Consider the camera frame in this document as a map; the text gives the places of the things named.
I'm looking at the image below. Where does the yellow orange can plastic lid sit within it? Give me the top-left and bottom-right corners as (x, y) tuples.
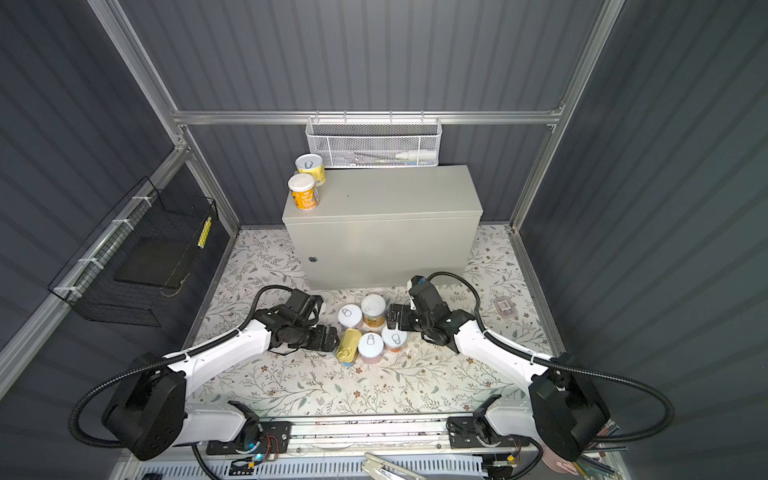
(288, 173), (319, 211)

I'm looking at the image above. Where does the yellow can pull-tab lid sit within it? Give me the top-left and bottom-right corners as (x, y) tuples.
(295, 153), (326, 186)

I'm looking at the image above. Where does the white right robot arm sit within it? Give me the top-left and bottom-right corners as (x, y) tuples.
(386, 276), (610, 461)

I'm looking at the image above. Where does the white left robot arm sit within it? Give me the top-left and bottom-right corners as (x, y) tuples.
(102, 289), (339, 460)

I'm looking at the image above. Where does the orange can pull-tab lid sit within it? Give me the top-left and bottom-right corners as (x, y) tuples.
(381, 326), (408, 353)

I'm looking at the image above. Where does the gold rectangular tin can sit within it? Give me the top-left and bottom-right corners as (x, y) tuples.
(336, 328), (362, 367)

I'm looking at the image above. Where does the orange green can plastic lid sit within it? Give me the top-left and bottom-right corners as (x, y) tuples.
(360, 294), (387, 331)

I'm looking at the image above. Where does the pink can white lid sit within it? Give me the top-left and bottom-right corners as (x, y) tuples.
(337, 304), (363, 329)

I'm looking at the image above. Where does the pink can pull-tab lid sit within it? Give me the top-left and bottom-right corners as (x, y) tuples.
(357, 332), (385, 364)

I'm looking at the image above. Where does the grey metal cabinet box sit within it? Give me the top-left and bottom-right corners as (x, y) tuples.
(282, 165), (483, 290)

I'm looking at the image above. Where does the yellow tag on basket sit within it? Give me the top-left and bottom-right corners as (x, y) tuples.
(197, 216), (212, 249)

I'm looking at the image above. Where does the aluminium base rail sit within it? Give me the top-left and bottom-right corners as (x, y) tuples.
(112, 413), (540, 479)

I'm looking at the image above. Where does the white wire mesh basket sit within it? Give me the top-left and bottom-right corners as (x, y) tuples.
(305, 119), (443, 169)

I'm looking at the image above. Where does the black wire basket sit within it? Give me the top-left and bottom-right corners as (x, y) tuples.
(49, 181), (218, 327)

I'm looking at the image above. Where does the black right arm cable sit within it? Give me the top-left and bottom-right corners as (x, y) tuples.
(425, 271), (676, 445)

